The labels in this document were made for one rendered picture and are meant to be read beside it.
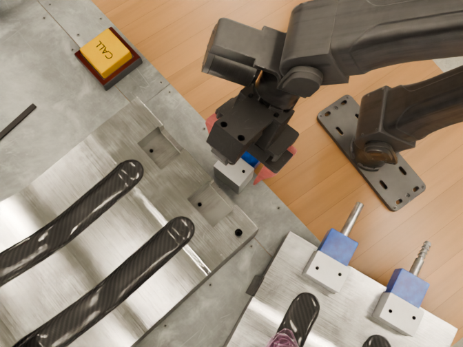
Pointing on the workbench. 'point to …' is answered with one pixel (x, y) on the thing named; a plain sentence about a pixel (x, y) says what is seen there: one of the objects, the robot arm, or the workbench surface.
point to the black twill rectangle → (255, 285)
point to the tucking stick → (17, 120)
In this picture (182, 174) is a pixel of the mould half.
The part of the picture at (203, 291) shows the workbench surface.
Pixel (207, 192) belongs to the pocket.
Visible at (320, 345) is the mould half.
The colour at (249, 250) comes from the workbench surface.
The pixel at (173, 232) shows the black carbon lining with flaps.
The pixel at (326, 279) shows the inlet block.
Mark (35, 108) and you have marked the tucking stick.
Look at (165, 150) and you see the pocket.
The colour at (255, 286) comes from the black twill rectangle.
